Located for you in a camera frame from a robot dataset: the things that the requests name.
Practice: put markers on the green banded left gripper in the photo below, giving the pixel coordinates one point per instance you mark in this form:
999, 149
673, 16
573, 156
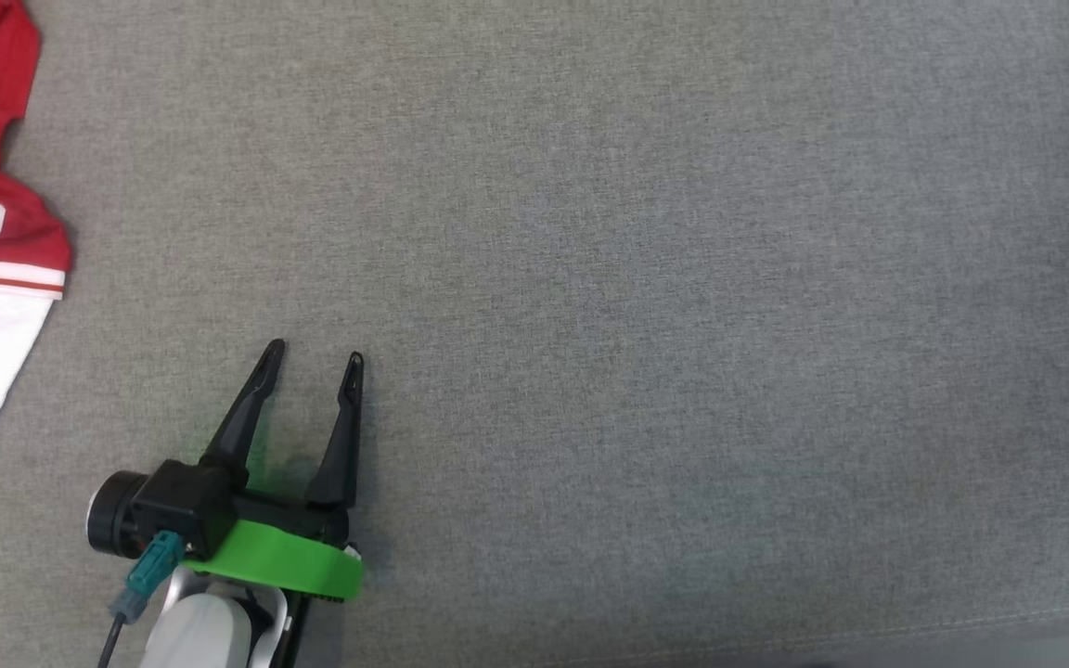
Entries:
293, 561

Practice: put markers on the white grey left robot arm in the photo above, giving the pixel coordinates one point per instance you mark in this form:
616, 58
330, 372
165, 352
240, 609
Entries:
200, 631

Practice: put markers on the grey fabric sofa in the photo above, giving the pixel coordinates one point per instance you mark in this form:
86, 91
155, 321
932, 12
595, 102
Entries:
637, 325

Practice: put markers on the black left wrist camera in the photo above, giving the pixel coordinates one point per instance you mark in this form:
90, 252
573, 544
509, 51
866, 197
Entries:
173, 506

